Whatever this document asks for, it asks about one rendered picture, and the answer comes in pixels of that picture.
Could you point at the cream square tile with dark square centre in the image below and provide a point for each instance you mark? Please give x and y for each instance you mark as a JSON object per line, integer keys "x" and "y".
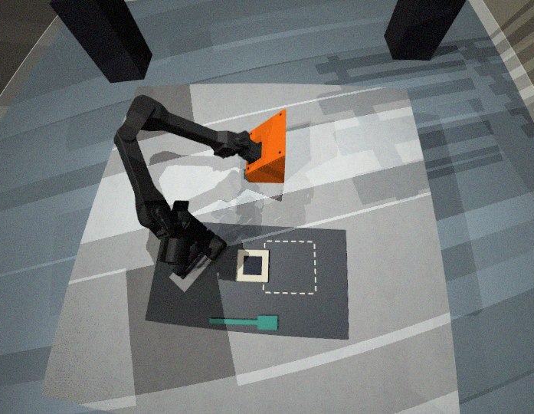
{"x": 252, "y": 265}

